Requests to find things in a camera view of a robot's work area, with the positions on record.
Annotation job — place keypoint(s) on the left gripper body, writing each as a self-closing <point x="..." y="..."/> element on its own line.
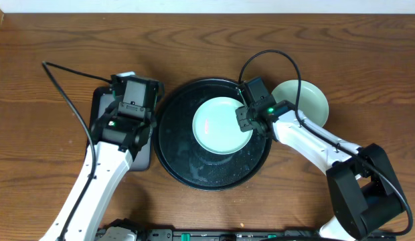
<point x="146" y="114"/>

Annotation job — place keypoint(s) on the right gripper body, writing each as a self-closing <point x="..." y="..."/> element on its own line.
<point x="244" y="116"/>

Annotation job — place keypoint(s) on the light green plate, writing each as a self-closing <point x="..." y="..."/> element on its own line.
<point x="312" y="101"/>
<point x="215" y="126"/>

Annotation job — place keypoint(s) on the light green plate front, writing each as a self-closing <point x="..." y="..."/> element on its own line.
<point x="312" y="101"/>

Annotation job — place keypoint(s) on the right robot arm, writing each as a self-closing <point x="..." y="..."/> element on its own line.
<point x="364" y="190"/>

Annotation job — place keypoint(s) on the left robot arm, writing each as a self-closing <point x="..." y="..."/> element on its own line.
<point x="111" y="166"/>

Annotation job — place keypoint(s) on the black rectangular tray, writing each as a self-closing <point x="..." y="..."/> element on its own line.
<point x="101" y="99"/>

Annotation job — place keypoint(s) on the round black tray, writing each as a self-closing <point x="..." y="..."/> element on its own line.
<point x="184" y="158"/>

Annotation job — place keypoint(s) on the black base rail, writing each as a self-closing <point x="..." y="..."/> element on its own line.
<point x="128" y="230"/>

